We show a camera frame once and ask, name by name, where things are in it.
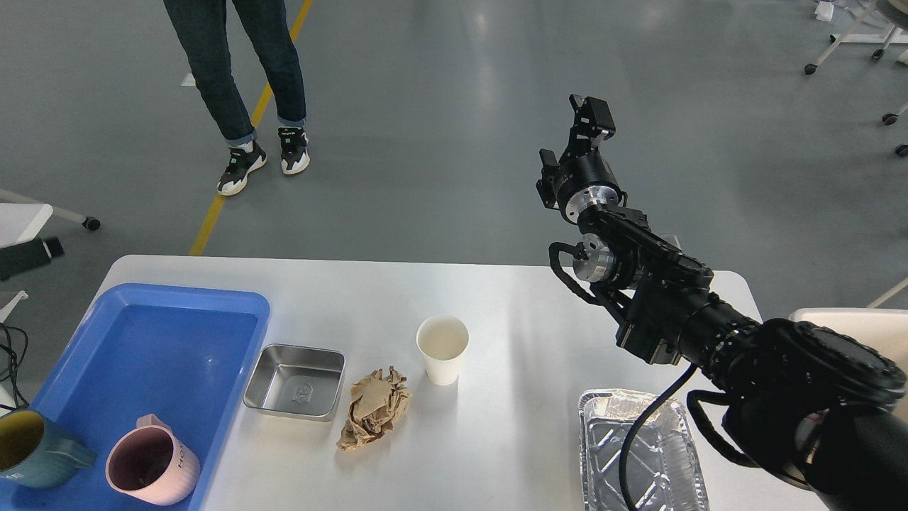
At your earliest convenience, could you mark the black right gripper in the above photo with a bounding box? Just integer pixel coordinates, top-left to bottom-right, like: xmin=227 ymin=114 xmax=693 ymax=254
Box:
xmin=536 ymin=94 xmax=627 ymax=224

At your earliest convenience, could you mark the white paper cup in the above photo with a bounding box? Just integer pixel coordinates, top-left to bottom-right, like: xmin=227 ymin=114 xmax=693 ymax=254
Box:
xmin=416 ymin=316 xmax=470 ymax=386

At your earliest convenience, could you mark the white side table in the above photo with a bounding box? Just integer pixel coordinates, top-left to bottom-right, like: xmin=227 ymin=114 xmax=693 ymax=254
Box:
xmin=1 ymin=203 xmax=54 ymax=322

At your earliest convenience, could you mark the white wheeled frame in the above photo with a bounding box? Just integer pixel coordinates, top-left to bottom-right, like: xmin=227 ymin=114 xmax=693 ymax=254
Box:
xmin=804 ymin=1 xmax=907 ymax=159

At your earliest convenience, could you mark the blue plastic tray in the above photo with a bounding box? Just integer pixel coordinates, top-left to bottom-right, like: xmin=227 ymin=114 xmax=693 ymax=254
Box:
xmin=2 ymin=282 xmax=270 ymax=510

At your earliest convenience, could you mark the pink plastic mug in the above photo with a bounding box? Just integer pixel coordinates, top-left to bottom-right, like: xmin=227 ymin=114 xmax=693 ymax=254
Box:
xmin=104 ymin=414 xmax=201 ymax=507

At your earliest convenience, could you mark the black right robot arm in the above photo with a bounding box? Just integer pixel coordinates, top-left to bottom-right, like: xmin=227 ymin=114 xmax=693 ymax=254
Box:
xmin=536 ymin=94 xmax=907 ymax=510

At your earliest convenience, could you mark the cream plastic bin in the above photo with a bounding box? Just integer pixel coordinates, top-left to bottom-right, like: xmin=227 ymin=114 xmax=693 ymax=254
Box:
xmin=789 ymin=308 xmax=907 ymax=369

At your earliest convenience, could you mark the stainless steel square tray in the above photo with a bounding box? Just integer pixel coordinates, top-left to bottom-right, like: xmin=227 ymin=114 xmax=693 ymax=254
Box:
xmin=243 ymin=344 xmax=346 ymax=422

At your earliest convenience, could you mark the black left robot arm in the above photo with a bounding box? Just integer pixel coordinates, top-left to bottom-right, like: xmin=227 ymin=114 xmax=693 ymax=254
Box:
xmin=1 ymin=237 xmax=65 ymax=282

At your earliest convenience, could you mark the aluminium foil tray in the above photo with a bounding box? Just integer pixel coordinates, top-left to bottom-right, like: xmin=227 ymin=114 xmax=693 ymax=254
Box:
xmin=578 ymin=388 xmax=710 ymax=510

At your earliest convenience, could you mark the person in dark jeans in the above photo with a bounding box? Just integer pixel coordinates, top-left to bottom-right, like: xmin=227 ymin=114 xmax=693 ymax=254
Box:
xmin=162 ymin=0 xmax=311 ymax=197

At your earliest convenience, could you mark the black cable bundle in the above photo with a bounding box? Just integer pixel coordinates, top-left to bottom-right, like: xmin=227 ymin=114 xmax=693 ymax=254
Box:
xmin=0 ymin=323 xmax=29 ymax=414

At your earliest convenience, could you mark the teal ceramic mug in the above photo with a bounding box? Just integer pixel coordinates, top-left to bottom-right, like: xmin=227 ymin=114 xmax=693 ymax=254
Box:
xmin=1 ymin=410 xmax=97 ymax=489

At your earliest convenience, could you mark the crumpled brown paper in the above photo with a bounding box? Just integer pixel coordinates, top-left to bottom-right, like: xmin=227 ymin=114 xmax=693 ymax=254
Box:
xmin=336 ymin=366 xmax=412 ymax=451

